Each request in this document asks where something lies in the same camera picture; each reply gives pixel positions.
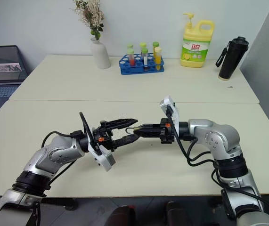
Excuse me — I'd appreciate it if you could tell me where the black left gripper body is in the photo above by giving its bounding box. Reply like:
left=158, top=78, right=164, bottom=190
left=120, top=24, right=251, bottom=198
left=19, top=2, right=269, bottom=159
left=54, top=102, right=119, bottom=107
left=92, top=125, right=114, bottom=151

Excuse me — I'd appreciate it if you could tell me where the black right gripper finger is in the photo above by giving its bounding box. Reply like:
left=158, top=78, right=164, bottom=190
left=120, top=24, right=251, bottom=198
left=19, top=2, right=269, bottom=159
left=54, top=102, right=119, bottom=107
left=141, top=123, right=162, bottom=131
left=138, top=130, right=161, bottom=140

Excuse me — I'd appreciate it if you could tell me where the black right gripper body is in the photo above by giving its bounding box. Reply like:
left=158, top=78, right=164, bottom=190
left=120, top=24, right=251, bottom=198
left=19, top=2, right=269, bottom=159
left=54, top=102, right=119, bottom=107
left=158, top=118, right=175, bottom=145

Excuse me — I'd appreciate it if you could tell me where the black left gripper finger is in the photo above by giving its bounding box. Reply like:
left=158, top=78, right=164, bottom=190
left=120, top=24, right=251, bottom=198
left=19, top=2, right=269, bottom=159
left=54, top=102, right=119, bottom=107
left=111, top=134, right=139, bottom=152
left=100, top=118, right=139, bottom=131

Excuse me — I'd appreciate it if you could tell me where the brass padlock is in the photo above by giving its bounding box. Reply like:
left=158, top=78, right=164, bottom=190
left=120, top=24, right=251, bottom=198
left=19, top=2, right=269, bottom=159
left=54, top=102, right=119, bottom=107
left=124, top=126, right=146, bottom=135

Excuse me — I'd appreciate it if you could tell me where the blue test tube rack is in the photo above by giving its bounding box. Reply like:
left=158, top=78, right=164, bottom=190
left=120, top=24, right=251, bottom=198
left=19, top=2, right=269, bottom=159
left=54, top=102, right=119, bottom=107
left=118, top=53, right=166, bottom=76

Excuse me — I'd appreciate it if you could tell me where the green-capped tube with red liquid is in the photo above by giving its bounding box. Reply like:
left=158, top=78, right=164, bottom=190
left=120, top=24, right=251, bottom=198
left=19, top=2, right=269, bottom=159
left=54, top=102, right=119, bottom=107
left=127, top=48, right=136, bottom=67

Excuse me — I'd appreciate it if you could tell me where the green-capped tube with white label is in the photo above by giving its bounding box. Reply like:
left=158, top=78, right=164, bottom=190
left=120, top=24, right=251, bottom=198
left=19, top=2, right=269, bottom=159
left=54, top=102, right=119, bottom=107
left=141, top=48, right=150, bottom=72

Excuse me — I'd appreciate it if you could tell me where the yellow-capped tube with orange liquid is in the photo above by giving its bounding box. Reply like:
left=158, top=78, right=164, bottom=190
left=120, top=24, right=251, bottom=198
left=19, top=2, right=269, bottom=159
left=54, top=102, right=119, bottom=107
left=154, top=47, right=163, bottom=71

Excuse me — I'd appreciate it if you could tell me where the white ceramic vase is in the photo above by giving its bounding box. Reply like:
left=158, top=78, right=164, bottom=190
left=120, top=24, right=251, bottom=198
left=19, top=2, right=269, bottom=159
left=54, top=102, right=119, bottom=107
left=90, top=37, right=112, bottom=70

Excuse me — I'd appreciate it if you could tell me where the dark rounded shape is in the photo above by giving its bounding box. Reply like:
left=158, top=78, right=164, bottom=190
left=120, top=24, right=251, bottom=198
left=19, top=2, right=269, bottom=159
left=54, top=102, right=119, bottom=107
left=164, top=201, right=197, bottom=226
left=110, top=204, right=140, bottom=226

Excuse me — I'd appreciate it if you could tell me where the yellow dish soap pump bottle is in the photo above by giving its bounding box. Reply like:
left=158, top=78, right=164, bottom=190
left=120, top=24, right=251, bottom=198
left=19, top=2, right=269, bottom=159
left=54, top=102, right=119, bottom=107
left=179, top=12, right=215, bottom=68

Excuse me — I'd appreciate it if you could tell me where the dried flower bunch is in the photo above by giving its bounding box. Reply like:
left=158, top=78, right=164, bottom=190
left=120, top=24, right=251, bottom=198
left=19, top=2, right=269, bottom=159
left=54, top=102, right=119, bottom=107
left=72, top=0, right=106, bottom=41

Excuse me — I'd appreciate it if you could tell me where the grey open laptop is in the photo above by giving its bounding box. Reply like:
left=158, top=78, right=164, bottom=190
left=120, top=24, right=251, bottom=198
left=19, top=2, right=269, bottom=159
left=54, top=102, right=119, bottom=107
left=0, top=45, right=29, bottom=114

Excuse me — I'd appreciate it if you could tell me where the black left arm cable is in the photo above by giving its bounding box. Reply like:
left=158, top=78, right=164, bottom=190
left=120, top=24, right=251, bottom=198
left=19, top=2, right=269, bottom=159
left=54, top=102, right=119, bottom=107
left=41, top=111, right=100, bottom=189

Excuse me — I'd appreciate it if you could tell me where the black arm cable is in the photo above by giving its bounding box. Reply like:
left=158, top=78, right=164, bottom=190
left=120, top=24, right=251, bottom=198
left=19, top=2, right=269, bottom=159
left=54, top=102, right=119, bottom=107
left=165, top=107, right=269, bottom=214
left=41, top=111, right=100, bottom=189

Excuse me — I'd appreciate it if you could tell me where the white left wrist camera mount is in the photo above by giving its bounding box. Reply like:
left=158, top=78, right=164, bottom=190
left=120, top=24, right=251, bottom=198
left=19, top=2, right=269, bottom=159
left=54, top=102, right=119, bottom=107
left=87, top=127, right=116, bottom=173

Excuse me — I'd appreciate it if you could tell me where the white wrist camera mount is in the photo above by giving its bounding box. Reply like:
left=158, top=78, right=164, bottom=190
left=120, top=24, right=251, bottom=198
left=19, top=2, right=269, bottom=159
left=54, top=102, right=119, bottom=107
left=87, top=127, right=116, bottom=173
left=158, top=95, right=181, bottom=142

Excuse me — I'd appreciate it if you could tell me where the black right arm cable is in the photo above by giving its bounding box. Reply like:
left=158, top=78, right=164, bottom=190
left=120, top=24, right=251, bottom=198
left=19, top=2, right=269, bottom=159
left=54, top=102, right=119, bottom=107
left=165, top=107, right=269, bottom=214

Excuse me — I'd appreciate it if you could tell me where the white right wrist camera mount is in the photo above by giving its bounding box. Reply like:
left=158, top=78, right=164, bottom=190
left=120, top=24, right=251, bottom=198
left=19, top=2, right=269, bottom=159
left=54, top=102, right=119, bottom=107
left=158, top=95, right=181, bottom=142

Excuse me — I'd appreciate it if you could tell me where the black tumbler with strap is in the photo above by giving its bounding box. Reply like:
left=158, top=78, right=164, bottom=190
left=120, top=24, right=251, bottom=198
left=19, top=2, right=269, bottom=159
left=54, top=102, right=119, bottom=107
left=215, top=36, right=250, bottom=81

